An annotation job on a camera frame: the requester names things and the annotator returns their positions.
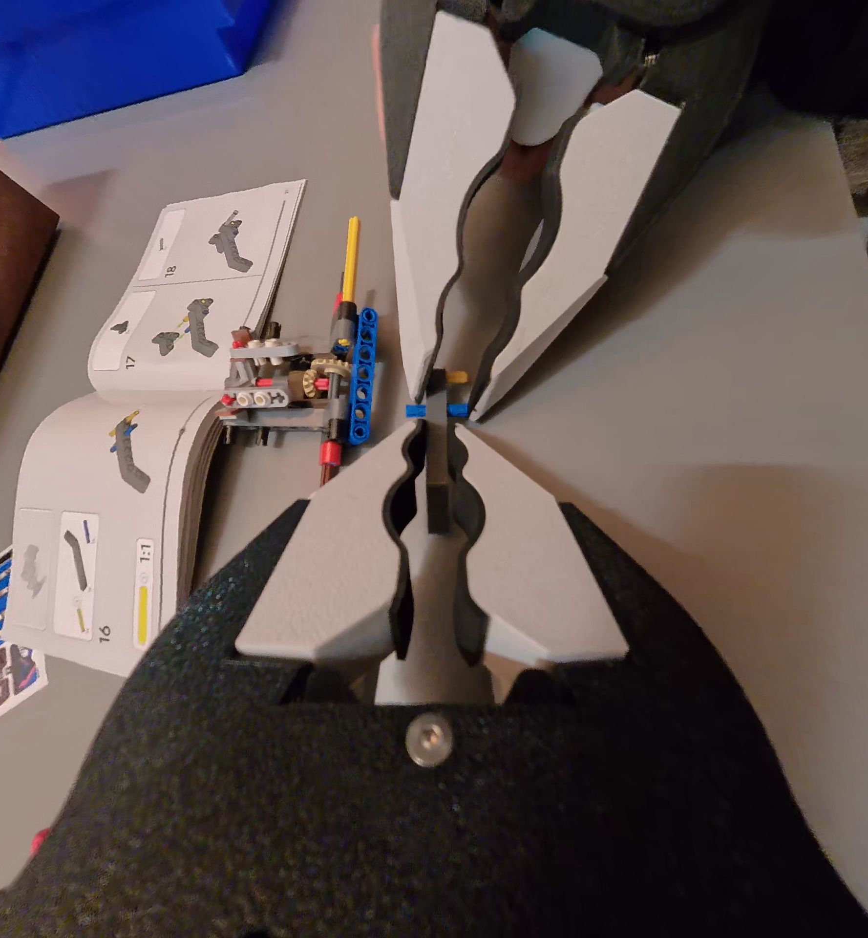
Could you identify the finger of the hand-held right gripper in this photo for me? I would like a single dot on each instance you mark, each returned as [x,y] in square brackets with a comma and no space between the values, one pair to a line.
[441,183]
[595,190]

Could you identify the blue plastic bin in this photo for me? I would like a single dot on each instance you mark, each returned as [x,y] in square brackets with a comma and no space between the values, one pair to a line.
[97,51]

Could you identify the dark grey beam with pins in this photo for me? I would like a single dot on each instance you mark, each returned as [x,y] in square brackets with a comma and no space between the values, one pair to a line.
[439,469]

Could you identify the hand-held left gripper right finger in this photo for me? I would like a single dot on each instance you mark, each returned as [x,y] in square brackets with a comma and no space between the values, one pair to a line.
[544,579]

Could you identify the lego set cardboard box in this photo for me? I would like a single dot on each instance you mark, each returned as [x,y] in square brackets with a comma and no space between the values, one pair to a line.
[1,256]

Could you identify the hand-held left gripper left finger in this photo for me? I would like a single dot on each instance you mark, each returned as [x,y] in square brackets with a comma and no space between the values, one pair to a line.
[316,579]

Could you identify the partly built lego chassis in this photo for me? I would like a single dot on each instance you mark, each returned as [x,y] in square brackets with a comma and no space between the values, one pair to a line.
[294,381]

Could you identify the lego instruction booklet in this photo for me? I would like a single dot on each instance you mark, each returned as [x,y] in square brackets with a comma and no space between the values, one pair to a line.
[104,469]

